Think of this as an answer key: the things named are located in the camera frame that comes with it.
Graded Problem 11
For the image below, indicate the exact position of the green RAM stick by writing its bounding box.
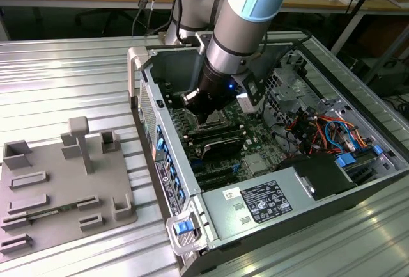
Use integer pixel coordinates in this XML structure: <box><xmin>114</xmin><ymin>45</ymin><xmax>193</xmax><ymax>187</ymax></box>
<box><xmin>27</xmin><ymin>205</ymin><xmax>77</xmax><ymax>219</ymax></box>

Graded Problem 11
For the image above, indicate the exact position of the metal drive cage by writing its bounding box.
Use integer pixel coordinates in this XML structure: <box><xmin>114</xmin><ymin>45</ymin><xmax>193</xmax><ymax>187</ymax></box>
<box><xmin>260</xmin><ymin>45</ymin><xmax>323</xmax><ymax>131</ymax></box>

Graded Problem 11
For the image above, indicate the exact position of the installed RAM stick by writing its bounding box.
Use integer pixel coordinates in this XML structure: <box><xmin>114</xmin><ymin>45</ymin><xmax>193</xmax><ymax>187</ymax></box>
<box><xmin>187</xmin><ymin>123</ymin><xmax>247</xmax><ymax>145</ymax></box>

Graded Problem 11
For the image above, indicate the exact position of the CPU socket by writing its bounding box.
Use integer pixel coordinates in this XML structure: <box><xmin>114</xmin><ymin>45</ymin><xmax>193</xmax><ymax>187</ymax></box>
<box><xmin>187</xmin><ymin>106</ymin><xmax>231</xmax><ymax>131</ymax></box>

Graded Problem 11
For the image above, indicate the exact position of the open grey PC case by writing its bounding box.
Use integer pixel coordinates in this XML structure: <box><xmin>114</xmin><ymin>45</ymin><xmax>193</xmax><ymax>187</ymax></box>
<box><xmin>127</xmin><ymin>40</ymin><xmax>409</xmax><ymax>277</ymax></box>

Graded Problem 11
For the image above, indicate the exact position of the black plastic shroud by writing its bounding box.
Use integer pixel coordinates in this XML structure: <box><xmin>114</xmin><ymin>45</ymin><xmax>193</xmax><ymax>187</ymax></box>
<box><xmin>276</xmin><ymin>154</ymin><xmax>358</xmax><ymax>202</ymax></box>

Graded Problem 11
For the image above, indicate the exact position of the black graphics card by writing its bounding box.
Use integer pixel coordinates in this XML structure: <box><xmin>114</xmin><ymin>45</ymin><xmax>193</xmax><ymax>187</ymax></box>
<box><xmin>200</xmin><ymin>136</ymin><xmax>246</xmax><ymax>163</ymax></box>

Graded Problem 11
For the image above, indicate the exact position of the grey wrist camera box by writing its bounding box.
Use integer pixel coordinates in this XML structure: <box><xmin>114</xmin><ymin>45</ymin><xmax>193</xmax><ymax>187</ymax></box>
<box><xmin>235</xmin><ymin>74</ymin><xmax>266</xmax><ymax>114</ymax></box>

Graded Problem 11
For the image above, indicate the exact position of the green motherboard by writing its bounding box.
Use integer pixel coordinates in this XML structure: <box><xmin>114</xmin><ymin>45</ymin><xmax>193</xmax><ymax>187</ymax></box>
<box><xmin>169</xmin><ymin>88</ymin><xmax>288</xmax><ymax>191</ymax></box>

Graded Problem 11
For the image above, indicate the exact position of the orange wire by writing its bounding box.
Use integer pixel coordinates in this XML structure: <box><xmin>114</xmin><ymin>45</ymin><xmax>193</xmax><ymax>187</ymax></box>
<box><xmin>316</xmin><ymin>115</ymin><xmax>373</xmax><ymax>150</ymax></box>

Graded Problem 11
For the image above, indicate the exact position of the metal socket cover frame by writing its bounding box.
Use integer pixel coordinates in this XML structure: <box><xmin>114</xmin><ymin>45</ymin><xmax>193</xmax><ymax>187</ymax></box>
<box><xmin>190</xmin><ymin>110</ymin><xmax>231</xmax><ymax>131</ymax></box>

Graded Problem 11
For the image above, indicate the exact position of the blue case latch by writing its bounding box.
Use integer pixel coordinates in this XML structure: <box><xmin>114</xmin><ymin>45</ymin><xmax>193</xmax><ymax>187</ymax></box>
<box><xmin>174</xmin><ymin>221</ymin><xmax>193</xmax><ymax>235</ymax></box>

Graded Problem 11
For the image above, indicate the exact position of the blue wire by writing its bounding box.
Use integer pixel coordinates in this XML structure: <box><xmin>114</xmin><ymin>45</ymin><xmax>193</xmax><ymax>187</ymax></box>
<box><xmin>325</xmin><ymin>119</ymin><xmax>356</xmax><ymax>154</ymax></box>

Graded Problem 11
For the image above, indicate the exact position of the grey power supply unit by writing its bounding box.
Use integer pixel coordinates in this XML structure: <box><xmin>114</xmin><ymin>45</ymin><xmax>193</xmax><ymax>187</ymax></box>
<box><xmin>201</xmin><ymin>166</ymin><xmax>317</xmax><ymax>241</ymax></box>

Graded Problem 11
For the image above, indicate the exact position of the grey plastic parts rack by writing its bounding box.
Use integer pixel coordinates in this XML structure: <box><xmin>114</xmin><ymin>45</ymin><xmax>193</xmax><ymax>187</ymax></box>
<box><xmin>0</xmin><ymin>116</ymin><xmax>139</xmax><ymax>260</ymax></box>

